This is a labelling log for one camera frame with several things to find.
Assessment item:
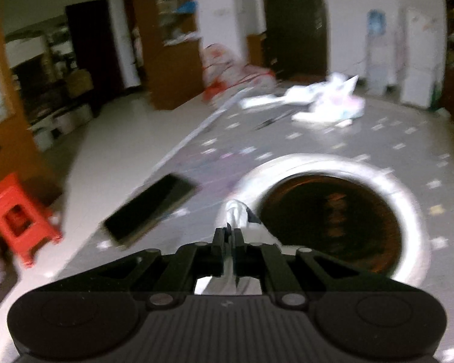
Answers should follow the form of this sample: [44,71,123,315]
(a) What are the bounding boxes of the pile of white pink paper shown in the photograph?
[284,73,366,125]

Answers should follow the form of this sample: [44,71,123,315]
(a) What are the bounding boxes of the colourful round fan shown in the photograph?
[202,43,250,103]

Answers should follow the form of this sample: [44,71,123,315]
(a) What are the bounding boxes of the green broom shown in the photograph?
[431,79,443,108]

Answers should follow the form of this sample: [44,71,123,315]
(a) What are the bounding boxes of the white polka dot garment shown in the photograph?
[195,198,284,296]

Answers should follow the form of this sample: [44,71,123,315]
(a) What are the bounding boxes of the white storage bins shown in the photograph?
[30,104,95,152]

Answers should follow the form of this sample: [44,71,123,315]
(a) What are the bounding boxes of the white refrigerator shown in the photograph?
[399,5,445,108]

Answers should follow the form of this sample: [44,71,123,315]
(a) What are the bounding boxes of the black pen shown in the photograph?
[255,110,293,129]

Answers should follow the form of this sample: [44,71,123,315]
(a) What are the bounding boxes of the red plastic stool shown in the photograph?
[0,172,63,269]

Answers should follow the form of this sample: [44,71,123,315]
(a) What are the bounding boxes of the brown cardboard box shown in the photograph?
[247,34,267,69]

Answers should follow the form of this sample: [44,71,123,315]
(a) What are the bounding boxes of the wooden shelf cabinet with bags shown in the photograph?
[130,0,205,110]

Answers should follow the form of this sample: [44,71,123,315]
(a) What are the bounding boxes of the white water dispenser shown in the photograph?
[365,34,396,93]

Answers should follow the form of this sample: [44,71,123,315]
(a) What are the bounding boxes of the blue water bottle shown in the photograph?
[367,9,387,36]

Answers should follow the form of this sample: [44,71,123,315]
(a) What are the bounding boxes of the black phone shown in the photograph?
[103,173,199,250]

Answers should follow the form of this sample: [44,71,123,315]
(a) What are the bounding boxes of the wooden partition frame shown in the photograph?
[0,0,63,201]

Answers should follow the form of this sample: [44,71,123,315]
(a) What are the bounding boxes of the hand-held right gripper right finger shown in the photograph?
[232,227,398,309]

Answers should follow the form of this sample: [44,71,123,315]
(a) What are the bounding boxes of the dark wooden door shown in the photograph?
[261,0,328,80]

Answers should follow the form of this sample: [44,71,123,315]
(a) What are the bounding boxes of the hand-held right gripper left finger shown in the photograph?
[58,227,229,309]

